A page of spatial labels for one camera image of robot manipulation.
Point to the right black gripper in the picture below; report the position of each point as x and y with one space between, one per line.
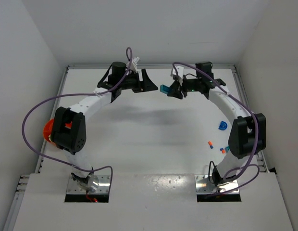
180 87

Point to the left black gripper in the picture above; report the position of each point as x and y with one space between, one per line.
142 80

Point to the small teal lego brick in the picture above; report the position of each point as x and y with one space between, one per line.
227 149

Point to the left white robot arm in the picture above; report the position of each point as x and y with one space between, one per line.
69 125

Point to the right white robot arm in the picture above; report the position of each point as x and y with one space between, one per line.
248 130

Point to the blue round lego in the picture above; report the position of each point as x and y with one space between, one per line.
223 125

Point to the small orange blue lego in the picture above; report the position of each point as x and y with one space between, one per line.
210 144

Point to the orange divided container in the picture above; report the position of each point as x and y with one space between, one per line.
47 131

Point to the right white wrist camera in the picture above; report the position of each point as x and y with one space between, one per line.
177 73

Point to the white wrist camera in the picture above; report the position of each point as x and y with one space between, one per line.
133 66
177 73

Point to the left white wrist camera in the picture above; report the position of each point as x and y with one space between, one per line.
133 66

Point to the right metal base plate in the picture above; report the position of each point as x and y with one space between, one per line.
204 186

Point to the metal base plate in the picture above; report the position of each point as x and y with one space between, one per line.
204 186
101 184

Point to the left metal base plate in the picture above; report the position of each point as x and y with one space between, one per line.
101 184

